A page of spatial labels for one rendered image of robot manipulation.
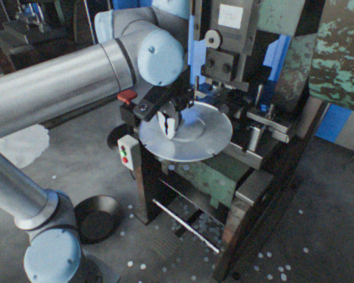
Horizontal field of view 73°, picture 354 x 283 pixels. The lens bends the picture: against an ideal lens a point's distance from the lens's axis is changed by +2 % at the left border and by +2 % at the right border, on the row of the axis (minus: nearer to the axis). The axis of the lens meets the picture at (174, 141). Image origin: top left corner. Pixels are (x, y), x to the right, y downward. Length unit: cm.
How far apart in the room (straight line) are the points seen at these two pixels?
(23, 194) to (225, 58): 64
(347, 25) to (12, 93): 42
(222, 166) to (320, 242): 89
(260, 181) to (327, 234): 86
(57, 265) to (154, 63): 50
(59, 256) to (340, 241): 138
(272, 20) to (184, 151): 38
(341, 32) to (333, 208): 146
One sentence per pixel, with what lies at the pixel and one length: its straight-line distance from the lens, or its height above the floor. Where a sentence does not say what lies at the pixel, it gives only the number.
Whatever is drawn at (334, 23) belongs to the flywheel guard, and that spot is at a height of 115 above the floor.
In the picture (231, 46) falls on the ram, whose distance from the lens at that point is 78.
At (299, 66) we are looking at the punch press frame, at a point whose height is 88.
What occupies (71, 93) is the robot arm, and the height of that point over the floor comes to 107.
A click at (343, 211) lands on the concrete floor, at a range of 178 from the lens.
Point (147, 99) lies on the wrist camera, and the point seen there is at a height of 94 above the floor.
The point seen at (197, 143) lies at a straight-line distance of 69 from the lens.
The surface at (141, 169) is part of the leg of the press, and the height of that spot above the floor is 45.
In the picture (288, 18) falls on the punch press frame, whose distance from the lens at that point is 65.
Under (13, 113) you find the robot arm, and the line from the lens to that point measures 38.
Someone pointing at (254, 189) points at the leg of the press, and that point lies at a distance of 79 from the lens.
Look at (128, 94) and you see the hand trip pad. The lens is 98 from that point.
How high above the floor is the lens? 124
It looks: 41 degrees down
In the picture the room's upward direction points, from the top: straight up
